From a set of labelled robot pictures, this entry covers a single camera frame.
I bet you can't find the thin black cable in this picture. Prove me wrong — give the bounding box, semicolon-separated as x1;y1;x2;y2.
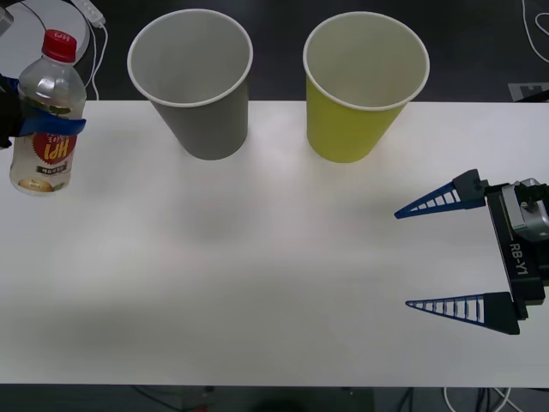
21;0;46;32

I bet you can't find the white power strip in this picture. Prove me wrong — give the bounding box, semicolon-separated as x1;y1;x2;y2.
70;0;107;29

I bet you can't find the grey plastic waste bin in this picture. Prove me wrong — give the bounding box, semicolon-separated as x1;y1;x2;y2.
126;9;254;161

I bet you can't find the round grey base plate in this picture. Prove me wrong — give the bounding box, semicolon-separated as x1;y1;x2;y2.
0;0;92;70

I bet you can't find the clear bottle with red cap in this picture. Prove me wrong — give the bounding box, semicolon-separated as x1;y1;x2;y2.
9;28;87;197

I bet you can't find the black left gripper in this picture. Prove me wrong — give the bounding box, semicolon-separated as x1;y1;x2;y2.
0;75;87;150

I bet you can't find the yellow-green plastic waste bin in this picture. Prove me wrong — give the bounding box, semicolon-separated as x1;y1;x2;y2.
302;11;431;164

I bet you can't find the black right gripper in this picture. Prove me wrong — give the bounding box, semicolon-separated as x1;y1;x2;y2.
394;168;549;336

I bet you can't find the right arm with wrist camera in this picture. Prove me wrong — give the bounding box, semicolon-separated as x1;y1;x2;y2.
501;177;549;242

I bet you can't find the grey marker board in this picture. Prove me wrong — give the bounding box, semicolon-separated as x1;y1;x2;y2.
508;81;549;103

